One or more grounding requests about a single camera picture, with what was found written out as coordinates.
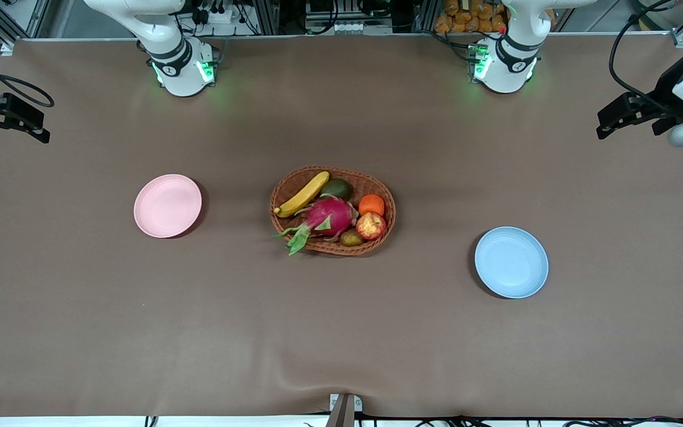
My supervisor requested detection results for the brown table cloth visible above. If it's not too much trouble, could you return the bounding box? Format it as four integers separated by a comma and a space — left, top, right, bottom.
0, 33, 683, 419

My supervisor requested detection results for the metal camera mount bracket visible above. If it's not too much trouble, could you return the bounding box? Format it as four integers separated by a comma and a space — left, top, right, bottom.
328, 393, 363, 427

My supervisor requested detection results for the pink dragon fruit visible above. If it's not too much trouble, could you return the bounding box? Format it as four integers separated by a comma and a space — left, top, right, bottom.
275, 195, 359, 256

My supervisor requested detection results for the yellow banana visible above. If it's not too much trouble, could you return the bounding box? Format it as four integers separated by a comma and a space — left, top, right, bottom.
274, 171, 330, 218

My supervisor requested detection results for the white power strip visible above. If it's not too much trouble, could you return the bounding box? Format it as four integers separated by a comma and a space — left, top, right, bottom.
193, 5, 244, 26

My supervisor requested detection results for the red yellow apple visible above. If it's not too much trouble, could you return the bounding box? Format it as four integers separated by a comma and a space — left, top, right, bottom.
356, 212, 388, 241

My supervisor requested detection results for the pink plate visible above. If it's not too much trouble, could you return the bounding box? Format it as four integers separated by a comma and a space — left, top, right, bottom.
133, 174, 203, 239

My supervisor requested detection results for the brown wicker basket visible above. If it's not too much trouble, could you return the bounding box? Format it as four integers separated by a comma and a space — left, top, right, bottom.
269, 165, 397, 257

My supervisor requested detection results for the green avocado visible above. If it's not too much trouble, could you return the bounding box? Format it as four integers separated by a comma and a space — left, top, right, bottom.
320, 178, 353, 201

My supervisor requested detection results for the blue plate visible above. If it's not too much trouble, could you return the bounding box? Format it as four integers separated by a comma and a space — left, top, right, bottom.
474, 227, 550, 299

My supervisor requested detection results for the white connector block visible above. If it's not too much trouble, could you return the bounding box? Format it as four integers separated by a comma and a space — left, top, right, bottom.
330, 21, 394, 35

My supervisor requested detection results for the orange fruit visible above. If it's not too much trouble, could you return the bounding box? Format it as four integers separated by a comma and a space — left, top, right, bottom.
358, 194, 385, 217

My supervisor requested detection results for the orange toy pile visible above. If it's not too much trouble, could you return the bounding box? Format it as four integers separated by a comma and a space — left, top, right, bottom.
435, 0, 507, 34

